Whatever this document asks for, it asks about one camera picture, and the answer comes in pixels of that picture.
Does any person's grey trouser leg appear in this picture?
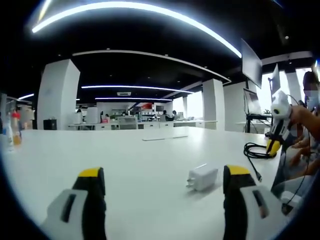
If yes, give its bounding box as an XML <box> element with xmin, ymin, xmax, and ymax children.
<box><xmin>271</xmin><ymin>174</ymin><xmax>315</xmax><ymax>201</ymax></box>

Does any small hanging dark monitor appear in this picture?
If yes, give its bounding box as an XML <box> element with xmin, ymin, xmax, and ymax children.
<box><xmin>270</xmin><ymin>63</ymin><xmax>281</xmax><ymax>95</ymax></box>

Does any long curved ceiling light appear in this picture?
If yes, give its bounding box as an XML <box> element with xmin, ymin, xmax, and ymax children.
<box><xmin>31</xmin><ymin>1</ymin><xmax>243</xmax><ymax>59</ymax></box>

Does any white worn device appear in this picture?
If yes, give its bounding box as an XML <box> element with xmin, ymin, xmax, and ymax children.
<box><xmin>280</xmin><ymin>190</ymin><xmax>304</xmax><ymax>216</ymax></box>

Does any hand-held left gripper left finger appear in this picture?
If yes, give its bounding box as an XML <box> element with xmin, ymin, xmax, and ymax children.
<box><xmin>41</xmin><ymin>166</ymin><xmax>107</xmax><ymax>240</ymax></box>

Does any open laptop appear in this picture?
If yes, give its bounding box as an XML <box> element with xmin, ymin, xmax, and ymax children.
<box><xmin>243</xmin><ymin>87</ymin><xmax>262</xmax><ymax>115</ymax></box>

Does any large hanging dark monitor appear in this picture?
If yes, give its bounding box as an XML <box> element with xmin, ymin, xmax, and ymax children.
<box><xmin>240</xmin><ymin>37</ymin><xmax>264</xmax><ymax>90</ymax></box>

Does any white blue bottle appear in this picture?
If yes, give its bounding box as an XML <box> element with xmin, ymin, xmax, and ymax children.
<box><xmin>3</xmin><ymin>116</ymin><xmax>15</xmax><ymax>153</ymax></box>

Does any medium ceiling light strip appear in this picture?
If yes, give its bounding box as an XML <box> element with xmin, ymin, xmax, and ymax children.
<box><xmin>81</xmin><ymin>85</ymin><xmax>196</xmax><ymax>94</ymax></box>

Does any bottle with orange drink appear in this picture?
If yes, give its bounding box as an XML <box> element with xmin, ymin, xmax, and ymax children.
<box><xmin>11</xmin><ymin>110</ymin><xmax>23</xmax><ymax>146</ymax></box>

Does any row of white office desks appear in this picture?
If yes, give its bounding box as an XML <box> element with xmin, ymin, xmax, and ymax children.
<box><xmin>67</xmin><ymin>119</ymin><xmax>219</xmax><ymax>131</ymax></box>

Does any short ceiling light strip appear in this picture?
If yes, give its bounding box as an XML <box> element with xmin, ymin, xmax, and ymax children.
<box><xmin>94</xmin><ymin>96</ymin><xmax>174</xmax><ymax>102</ymax></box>

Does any narrow white pillar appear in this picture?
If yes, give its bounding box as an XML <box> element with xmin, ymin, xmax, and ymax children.
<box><xmin>201</xmin><ymin>78</ymin><xmax>225</xmax><ymax>131</ymax></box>

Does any person's head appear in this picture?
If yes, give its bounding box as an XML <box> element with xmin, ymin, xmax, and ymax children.
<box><xmin>302</xmin><ymin>70</ymin><xmax>320</xmax><ymax>92</ymax></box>

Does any white desk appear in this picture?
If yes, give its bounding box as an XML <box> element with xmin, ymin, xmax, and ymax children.
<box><xmin>0</xmin><ymin>126</ymin><xmax>286</xmax><ymax>240</ymax></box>

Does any white charger adapter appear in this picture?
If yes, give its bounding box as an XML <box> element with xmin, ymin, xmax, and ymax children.
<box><xmin>185</xmin><ymin>161</ymin><xmax>221</xmax><ymax>194</ymax></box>

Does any person's right hand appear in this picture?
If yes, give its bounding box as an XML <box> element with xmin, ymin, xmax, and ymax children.
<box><xmin>289</xmin><ymin>104</ymin><xmax>309</xmax><ymax>127</ymax></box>

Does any black laptop stand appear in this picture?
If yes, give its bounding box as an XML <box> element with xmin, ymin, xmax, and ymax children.
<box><xmin>245</xmin><ymin>112</ymin><xmax>274</xmax><ymax>134</ymax></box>

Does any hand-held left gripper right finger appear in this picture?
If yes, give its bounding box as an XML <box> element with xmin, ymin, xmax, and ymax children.
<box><xmin>222</xmin><ymin>164</ymin><xmax>291</xmax><ymax>240</ymax></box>

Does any wide white pillar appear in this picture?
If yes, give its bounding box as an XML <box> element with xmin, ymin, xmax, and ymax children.
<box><xmin>36</xmin><ymin>58</ymin><xmax>82</xmax><ymax>131</ymax></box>

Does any black box cabinet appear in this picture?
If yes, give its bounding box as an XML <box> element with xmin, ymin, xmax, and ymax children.
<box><xmin>42</xmin><ymin>119</ymin><xmax>58</xmax><ymax>131</ymax></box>

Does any black Type-C cable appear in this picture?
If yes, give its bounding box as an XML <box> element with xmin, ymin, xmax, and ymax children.
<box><xmin>243</xmin><ymin>141</ymin><xmax>279</xmax><ymax>183</ymax></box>

